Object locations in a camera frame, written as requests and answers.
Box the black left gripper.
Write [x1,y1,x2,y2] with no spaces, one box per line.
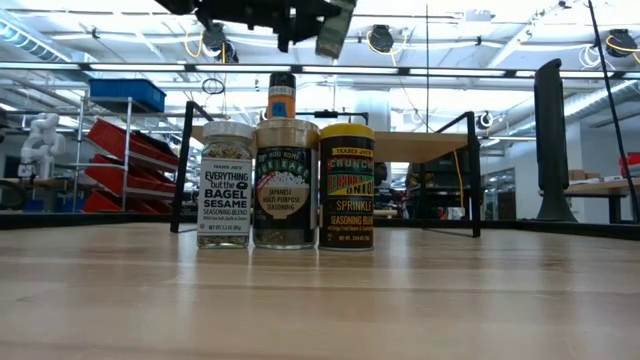
[194,0,346,54]

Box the tan-lid furikake seasoning jar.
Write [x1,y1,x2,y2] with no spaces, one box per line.
[252,118,321,250]

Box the orange spice bottle black cap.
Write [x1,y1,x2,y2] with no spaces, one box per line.
[266,72,298,121]

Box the white-lid bagel sesame seasoning jar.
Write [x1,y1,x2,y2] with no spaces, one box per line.
[196,121,255,250]

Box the thin black slanted pole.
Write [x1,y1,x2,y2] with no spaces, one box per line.
[587,0,640,224]

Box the black ceiling cable reel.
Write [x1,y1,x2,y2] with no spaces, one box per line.
[603,28,640,57]
[366,24,396,55]
[201,22,240,65]

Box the metal rack with red bins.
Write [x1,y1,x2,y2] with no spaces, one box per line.
[72,97,182,214]

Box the blue plastic bin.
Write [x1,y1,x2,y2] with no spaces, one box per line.
[88,78,168,114]

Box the wooden background table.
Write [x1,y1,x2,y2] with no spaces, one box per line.
[538,177,640,225]

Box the wooden shelf with black legs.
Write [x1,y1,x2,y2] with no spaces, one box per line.
[169,101,482,239]

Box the yellow cable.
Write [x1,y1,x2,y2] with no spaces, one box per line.
[451,148,465,210]

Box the yellow-lid chili onion seasoning jar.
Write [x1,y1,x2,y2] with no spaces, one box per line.
[318,123,376,252]

